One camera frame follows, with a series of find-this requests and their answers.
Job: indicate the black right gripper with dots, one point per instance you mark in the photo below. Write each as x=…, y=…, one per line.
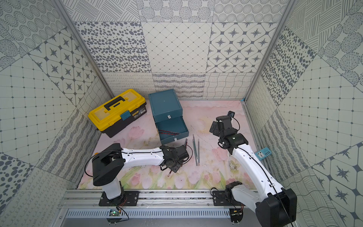
x=214, y=129

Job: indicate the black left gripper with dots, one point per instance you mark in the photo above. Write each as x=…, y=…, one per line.
x=174, y=163

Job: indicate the teal drawer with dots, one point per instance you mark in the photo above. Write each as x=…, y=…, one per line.
x=175, y=125

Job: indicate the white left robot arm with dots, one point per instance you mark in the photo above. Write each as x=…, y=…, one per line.
x=107, y=164

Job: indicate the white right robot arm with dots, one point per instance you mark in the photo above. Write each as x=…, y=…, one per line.
x=273, y=205

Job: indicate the teal drawer cabinet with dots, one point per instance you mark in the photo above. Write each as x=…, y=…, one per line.
x=165, y=105

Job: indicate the yellow black toolbox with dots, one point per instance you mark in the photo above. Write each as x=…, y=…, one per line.
x=115, y=115

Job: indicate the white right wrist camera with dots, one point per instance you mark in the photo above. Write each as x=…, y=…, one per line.
x=231, y=114

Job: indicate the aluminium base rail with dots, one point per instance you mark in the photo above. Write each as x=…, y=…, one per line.
x=184, y=198

